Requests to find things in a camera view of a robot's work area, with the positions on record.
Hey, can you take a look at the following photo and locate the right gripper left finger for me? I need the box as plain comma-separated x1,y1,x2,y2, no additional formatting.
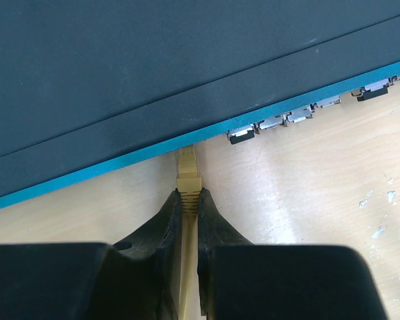
0,191,182,319

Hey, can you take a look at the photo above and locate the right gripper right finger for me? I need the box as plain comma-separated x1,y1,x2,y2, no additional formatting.
197,189,387,319

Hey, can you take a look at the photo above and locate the yellow ethernet cable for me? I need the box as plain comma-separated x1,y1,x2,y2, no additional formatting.
175,145,203,320

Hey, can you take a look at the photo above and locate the large rack network switch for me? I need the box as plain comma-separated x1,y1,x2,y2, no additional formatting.
0,1,400,209

